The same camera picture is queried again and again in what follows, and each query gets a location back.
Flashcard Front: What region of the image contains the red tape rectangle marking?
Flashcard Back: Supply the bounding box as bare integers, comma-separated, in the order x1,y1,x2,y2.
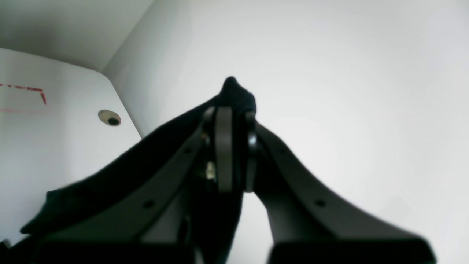
0,84,48,113

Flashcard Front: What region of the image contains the right table cable grommet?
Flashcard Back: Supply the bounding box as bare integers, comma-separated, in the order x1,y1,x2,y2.
97,110,122,127

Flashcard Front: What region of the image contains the black t-shirt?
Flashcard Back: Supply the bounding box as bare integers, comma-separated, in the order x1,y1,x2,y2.
1,77,256,264

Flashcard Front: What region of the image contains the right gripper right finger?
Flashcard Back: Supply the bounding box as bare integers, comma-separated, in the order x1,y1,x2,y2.
245,112,437,264

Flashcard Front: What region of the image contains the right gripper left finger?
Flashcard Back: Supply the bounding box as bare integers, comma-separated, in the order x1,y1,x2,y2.
35,107,235,264

